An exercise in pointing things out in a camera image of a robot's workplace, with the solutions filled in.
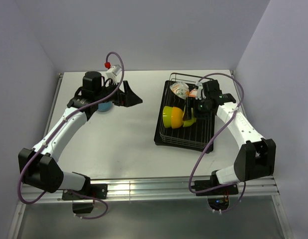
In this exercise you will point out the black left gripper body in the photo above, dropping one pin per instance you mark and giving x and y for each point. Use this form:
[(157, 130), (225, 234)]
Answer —
[(117, 98)]

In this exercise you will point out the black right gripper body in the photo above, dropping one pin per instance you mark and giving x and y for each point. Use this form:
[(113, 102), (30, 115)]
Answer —
[(202, 111)]

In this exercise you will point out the orange plastic bowl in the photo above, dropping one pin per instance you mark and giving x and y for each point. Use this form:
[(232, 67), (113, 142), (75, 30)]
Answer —
[(176, 117)]

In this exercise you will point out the floral orange green bowl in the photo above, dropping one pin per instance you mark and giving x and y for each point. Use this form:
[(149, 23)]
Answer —
[(180, 89)]

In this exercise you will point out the blue ceramic bowl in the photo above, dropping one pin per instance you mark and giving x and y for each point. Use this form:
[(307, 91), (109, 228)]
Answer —
[(104, 107)]

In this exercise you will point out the lime green bowl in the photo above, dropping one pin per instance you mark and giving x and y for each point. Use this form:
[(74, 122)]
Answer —
[(190, 122), (166, 116)]

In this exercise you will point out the orange patterned white bowl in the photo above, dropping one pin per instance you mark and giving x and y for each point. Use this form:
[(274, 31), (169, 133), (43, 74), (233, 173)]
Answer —
[(193, 93)]

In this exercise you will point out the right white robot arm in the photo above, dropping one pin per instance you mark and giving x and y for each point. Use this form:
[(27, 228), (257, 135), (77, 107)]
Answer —
[(256, 156)]

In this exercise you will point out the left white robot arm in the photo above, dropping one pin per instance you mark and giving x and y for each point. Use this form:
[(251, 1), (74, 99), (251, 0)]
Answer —
[(39, 165)]

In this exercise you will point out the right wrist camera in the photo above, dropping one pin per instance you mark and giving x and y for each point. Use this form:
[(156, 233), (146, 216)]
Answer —
[(200, 91)]

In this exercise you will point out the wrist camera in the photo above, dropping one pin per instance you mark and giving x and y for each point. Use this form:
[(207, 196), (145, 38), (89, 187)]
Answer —
[(200, 91), (112, 73)]

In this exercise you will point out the grey wire dish rack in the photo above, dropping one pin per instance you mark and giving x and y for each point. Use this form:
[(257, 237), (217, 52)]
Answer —
[(194, 137)]

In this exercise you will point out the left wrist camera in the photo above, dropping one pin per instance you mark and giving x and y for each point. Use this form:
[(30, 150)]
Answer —
[(112, 73)]

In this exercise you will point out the aluminium table edge rail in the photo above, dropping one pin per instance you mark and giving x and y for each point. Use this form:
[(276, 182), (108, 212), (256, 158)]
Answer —
[(173, 188)]

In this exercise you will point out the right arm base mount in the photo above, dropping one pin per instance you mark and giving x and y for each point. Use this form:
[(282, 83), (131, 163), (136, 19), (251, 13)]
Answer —
[(221, 200)]

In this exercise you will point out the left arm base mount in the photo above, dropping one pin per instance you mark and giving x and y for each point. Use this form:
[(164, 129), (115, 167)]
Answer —
[(84, 201)]

